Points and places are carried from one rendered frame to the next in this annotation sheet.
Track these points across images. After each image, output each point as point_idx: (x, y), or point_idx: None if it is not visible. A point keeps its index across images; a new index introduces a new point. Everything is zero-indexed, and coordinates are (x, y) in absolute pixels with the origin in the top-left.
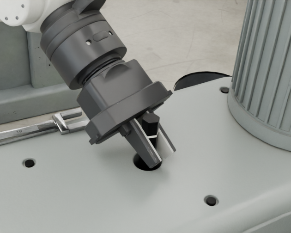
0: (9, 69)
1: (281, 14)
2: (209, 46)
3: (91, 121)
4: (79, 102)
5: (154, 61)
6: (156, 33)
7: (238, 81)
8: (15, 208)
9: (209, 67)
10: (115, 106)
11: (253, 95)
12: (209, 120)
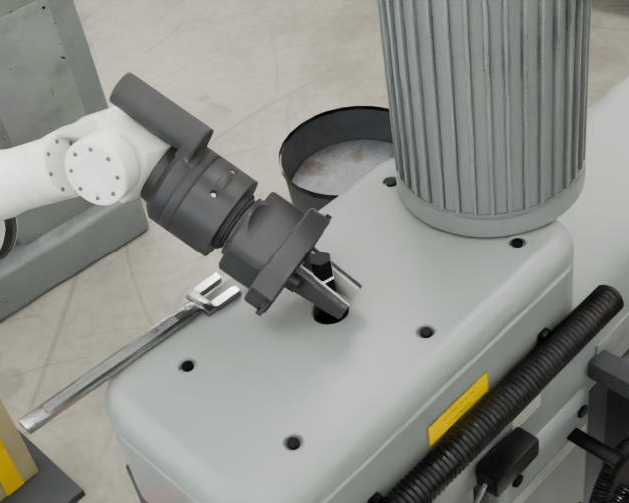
0: None
1: (433, 83)
2: (310, 57)
3: (252, 288)
4: (225, 269)
5: (220, 119)
6: (204, 65)
7: (406, 170)
8: (200, 424)
9: (323, 95)
10: (274, 260)
11: (432, 182)
12: (387, 232)
